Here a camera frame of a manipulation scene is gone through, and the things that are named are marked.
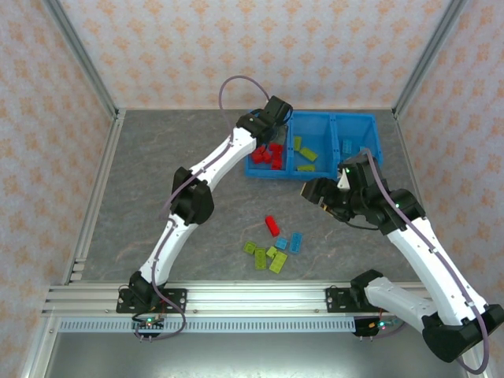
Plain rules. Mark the small blue lego brick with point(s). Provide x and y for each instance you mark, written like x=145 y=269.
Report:
x=281 y=243

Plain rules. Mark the long red lego brick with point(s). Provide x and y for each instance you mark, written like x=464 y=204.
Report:
x=272 y=226

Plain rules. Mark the small green lego brick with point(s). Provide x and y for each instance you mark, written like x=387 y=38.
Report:
x=249 y=247
x=271 y=252

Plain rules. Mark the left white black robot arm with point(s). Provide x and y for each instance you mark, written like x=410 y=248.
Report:
x=220 y=157

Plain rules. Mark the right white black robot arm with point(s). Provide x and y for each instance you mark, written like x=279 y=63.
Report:
x=425 y=256

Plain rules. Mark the grey metal panel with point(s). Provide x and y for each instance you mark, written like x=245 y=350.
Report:
x=236 y=356

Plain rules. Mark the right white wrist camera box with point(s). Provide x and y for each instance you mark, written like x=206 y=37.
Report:
x=343 y=183

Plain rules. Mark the aluminium table side rail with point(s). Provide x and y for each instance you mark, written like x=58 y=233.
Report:
x=94 y=197
x=403 y=145

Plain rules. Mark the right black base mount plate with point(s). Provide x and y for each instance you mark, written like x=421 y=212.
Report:
x=334 y=301

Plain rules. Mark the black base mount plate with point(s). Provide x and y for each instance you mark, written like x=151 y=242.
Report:
x=177 y=299
x=334 y=301

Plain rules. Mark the wide aluminium base rail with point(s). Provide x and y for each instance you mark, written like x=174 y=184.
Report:
x=256 y=299

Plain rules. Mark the aluminium frame post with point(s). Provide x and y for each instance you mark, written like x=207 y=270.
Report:
x=429 y=55
x=78 y=55

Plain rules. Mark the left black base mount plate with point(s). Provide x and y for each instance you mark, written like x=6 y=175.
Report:
x=177 y=299

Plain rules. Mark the short aluminium frame leg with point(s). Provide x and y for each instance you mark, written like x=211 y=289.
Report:
x=37 y=354

